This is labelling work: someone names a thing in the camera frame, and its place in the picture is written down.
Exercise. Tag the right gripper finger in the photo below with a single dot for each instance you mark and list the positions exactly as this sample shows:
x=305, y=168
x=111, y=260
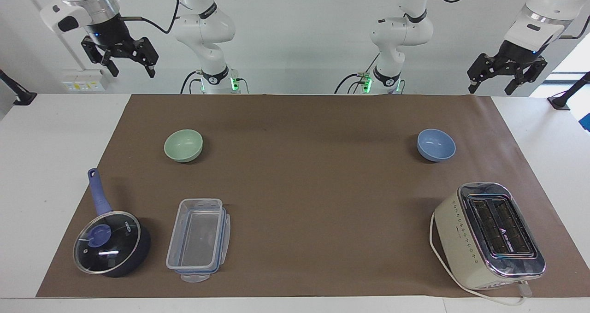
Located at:
x=94, y=50
x=146, y=52

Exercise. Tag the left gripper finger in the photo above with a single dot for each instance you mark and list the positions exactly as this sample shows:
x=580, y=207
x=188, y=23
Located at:
x=481, y=68
x=528, y=75

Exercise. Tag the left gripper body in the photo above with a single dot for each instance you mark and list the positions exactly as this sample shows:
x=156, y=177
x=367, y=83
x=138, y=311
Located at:
x=517, y=55

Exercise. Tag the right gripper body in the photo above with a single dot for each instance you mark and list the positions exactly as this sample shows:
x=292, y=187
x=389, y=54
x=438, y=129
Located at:
x=107, y=28

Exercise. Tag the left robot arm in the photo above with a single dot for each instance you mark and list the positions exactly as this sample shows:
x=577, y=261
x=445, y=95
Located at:
x=401, y=29

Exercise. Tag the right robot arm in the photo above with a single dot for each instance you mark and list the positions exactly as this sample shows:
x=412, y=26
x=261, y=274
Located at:
x=207, y=27

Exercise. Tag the blue bowl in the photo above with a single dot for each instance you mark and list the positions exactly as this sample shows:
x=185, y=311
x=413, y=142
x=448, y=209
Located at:
x=436, y=144

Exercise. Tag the green bowl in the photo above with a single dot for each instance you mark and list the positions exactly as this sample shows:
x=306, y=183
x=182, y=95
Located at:
x=183, y=144

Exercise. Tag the black stand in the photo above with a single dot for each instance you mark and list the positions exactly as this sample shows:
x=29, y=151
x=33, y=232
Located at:
x=18, y=96
x=569, y=94

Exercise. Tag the blue object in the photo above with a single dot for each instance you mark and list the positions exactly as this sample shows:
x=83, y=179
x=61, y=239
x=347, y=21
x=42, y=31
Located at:
x=586, y=121

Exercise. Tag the cream and chrome toaster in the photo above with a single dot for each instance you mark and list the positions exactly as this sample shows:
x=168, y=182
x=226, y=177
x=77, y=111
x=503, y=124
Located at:
x=488, y=234

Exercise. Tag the glass lid with blue knob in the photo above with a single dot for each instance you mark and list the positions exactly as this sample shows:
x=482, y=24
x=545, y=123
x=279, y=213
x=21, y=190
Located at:
x=107, y=241

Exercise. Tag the clear plastic food container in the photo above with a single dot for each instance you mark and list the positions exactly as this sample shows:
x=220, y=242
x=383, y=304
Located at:
x=198, y=239

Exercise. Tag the dark blue saucepan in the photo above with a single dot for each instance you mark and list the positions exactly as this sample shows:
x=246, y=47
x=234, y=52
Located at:
x=138, y=250

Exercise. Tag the white wall socket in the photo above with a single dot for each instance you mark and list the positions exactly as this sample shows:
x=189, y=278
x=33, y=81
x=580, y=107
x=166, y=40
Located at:
x=83, y=80

